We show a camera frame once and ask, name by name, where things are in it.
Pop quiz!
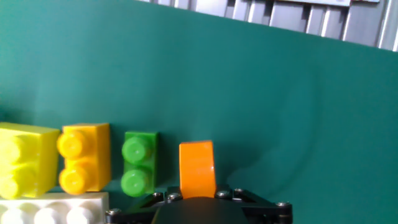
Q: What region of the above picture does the green table mat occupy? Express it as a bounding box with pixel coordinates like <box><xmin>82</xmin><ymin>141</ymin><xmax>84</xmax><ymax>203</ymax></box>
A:
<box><xmin>0</xmin><ymin>0</ymin><xmax>398</xmax><ymax>224</ymax></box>

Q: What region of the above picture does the green two-stud block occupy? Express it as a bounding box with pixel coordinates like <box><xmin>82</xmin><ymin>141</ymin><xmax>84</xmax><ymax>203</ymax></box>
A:
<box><xmin>120</xmin><ymin>131</ymin><xmax>159</xmax><ymax>198</ymax></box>

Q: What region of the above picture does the white studded baseplate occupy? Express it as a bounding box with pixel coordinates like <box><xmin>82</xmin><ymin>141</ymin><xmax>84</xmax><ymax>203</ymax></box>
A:
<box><xmin>0</xmin><ymin>192</ymin><xmax>110</xmax><ymax>224</ymax></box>

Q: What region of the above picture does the orange curved block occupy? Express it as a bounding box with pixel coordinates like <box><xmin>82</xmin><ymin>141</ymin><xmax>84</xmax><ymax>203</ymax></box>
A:
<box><xmin>178</xmin><ymin>140</ymin><xmax>217</xmax><ymax>200</ymax></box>

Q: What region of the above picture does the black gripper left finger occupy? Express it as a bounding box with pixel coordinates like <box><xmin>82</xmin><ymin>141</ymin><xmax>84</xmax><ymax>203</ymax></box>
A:
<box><xmin>104</xmin><ymin>185</ymin><xmax>184</xmax><ymax>224</ymax></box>

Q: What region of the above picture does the orange-yellow two-stud block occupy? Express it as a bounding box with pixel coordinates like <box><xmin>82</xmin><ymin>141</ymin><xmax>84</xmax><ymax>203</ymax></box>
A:
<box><xmin>57</xmin><ymin>123</ymin><xmax>112</xmax><ymax>196</ymax></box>

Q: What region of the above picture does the aluminium slotted table deck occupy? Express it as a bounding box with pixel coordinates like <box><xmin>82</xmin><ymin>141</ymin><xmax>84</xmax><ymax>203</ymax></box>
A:
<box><xmin>135</xmin><ymin>0</ymin><xmax>398</xmax><ymax>52</ymax></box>

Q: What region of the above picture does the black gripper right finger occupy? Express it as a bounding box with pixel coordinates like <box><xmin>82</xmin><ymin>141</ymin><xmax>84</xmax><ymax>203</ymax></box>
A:
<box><xmin>214</xmin><ymin>184</ymin><xmax>294</xmax><ymax>224</ymax></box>

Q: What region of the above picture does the lime yellow sloped block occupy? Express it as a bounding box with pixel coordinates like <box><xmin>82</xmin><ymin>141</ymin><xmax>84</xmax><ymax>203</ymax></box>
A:
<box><xmin>0</xmin><ymin>121</ymin><xmax>60</xmax><ymax>200</ymax></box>

